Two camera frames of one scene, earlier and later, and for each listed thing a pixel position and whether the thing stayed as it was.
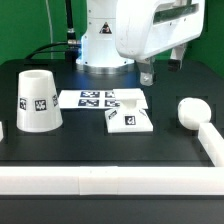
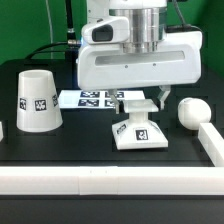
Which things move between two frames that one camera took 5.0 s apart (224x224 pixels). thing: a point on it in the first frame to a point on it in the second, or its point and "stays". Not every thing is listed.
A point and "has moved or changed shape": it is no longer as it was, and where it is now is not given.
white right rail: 212,143 stays
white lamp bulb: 192,112 stays
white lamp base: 130,115 has moved or changed shape
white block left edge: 1,132 stays
